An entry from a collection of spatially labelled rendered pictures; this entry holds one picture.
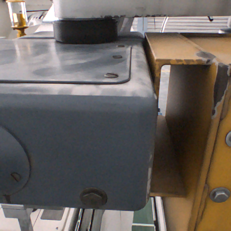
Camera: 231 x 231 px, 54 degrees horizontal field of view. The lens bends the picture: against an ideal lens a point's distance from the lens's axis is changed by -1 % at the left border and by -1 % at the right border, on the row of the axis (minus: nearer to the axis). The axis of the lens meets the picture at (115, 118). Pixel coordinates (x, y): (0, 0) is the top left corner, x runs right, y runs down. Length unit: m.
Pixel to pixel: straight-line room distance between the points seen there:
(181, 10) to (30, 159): 0.28
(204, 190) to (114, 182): 0.12
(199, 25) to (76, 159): 8.02
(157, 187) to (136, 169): 0.14
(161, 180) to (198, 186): 0.07
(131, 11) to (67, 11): 0.08
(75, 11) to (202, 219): 0.29
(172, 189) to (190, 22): 7.84
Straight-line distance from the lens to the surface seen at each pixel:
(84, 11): 0.31
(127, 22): 0.99
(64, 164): 0.16
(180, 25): 8.00
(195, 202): 0.27
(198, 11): 0.38
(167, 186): 0.30
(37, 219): 1.53
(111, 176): 0.16
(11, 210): 0.82
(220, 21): 8.31
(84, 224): 0.37
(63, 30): 0.31
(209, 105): 0.22
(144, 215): 1.32
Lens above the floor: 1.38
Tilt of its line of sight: 26 degrees down
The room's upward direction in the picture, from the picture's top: straight up
